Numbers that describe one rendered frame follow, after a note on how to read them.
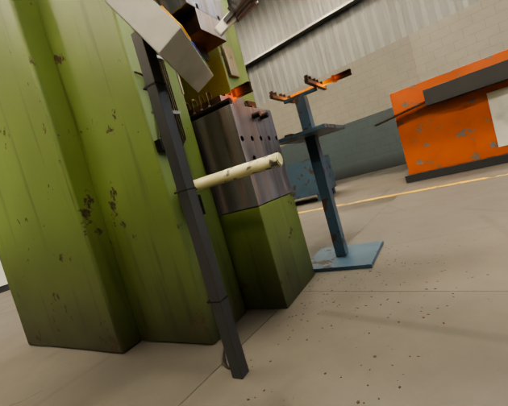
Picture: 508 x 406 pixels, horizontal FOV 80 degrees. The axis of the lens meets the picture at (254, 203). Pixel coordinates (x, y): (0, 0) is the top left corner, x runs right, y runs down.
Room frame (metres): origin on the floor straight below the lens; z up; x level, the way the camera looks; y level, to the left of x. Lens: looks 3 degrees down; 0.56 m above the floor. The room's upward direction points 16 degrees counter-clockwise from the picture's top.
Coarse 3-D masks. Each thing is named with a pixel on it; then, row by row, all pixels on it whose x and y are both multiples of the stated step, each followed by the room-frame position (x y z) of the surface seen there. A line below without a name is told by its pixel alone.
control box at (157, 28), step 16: (112, 0) 0.74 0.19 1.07; (128, 0) 0.73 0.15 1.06; (144, 0) 0.73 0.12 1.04; (128, 16) 0.74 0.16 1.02; (144, 16) 0.73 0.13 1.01; (160, 16) 0.73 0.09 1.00; (144, 32) 0.73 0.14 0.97; (160, 32) 0.73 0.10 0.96; (176, 32) 0.73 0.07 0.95; (160, 48) 0.73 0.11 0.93; (176, 48) 0.77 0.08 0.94; (192, 48) 0.83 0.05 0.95; (176, 64) 0.82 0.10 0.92; (192, 64) 0.89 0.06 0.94; (192, 80) 0.96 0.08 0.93; (208, 80) 1.05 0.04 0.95
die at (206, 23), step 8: (184, 16) 1.38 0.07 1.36; (192, 16) 1.36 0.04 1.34; (200, 16) 1.37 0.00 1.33; (208, 16) 1.42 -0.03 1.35; (184, 24) 1.39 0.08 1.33; (192, 24) 1.36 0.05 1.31; (200, 24) 1.35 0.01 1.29; (208, 24) 1.41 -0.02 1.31; (216, 24) 1.47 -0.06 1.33; (192, 32) 1.37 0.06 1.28; (200, 32) 1.37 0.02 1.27; (208, 32) 1.39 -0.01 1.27; (216, 32) 1.45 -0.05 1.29; (192, 40) 1.42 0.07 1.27; (200, 40) 1.44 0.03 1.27; (208, 40) 1.46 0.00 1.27; (216, 40) 1.48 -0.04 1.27; (224, 40) 1.50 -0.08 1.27; (208, 48) 1.54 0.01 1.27
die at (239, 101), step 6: (222, 96) 1.36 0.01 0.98; (228, 96) 1.41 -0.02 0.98; (204, 102) 1.39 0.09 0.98; (210, 102) 1.37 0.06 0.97; (216, 102) 1.36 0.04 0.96; (234, 102) 1.43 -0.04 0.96; (240, 102) 1.49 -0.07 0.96; (198, 108) 1.41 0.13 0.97; (204, 108) 1.40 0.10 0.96; (192, 114) 1.44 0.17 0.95
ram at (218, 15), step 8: (160, 0) 1.37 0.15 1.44; (168, 0) 1.35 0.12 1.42; (176, 0) 1.33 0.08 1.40; (184, 0) 1.31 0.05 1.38; (192, 0) 1.34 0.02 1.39; (200, 0) 1.40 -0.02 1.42; (208, 0) 1.46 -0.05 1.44; (216, 0) 1.52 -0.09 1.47; (168, 8) 1.36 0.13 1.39; (176, 8) 1.33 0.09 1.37; (184, 8) 1.34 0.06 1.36; (192, 8) 1.35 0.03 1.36; (200, 8) 1.38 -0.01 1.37; (208, 8) 1.44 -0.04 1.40; (216, 8) 1.50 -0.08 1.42; (176, 16) 1.38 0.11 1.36; (216, 16) 1.48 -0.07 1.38
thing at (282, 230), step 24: (240, 216) 1.34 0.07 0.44; (264, 216) 1.31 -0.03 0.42; (288, 216) 1.50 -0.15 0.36; (240, 240) 1.36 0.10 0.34; (264, 240) 1.29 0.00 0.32; (288, 240) 1.44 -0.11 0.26; (240, 264) 1.38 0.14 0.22; (264, 264) 1.31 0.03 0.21; (288, 264) 1.38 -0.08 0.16; (240, 288) 1.40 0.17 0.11; (264, 288) 1.33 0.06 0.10; (288, 288) 1.33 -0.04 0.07
